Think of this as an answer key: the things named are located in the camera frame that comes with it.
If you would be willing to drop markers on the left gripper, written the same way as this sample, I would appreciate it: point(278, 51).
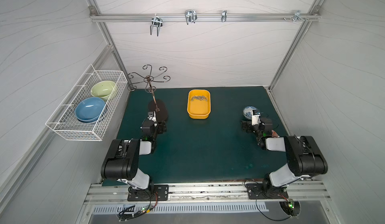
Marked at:
point(161, 123)

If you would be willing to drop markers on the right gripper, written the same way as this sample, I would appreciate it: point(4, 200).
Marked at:
point(248, 124)

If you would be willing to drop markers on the yellow plastic storage box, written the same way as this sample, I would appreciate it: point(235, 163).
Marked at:
point(199, 109)

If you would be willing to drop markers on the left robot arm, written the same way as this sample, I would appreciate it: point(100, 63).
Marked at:
point(122, 159)

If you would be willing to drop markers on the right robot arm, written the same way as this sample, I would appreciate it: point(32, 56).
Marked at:
point(304, 157)

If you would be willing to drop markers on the blue white patterned bowl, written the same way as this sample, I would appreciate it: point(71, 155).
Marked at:
point(249, 111)

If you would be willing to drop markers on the bronze hook stand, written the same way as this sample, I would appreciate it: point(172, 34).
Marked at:
point(157, 106)

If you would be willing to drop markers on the green mat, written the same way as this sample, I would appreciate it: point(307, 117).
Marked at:
point(216, 148)

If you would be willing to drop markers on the silver screw pile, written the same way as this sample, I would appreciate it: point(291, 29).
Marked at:
point(199, 98)

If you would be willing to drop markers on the green bowl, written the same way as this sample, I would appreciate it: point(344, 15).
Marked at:
point(106, 90)

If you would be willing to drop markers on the white vent strip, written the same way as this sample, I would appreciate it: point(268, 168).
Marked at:
point(184, 208)

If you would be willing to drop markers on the double metal hook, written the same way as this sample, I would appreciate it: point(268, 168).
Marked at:
point(156, 24)

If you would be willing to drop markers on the small metal hook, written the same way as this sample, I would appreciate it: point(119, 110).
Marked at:
point(224, 16)

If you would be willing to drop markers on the right metal hook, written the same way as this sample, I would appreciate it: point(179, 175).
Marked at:
point(297, 17)

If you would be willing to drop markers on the looped metal hook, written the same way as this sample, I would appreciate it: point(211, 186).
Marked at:
point(190, 16)

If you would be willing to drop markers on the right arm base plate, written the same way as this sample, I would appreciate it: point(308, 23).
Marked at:
point(260, 191)

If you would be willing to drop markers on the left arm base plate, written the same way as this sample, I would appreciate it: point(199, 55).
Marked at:
point(153, 193)

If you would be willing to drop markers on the white wire basket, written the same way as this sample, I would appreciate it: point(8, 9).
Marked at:
point(63, 121)

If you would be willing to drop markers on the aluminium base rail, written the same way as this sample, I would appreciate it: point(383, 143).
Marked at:
point(208, 192)

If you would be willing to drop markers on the aluminium cross rail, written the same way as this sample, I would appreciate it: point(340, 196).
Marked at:
point(216, 17)

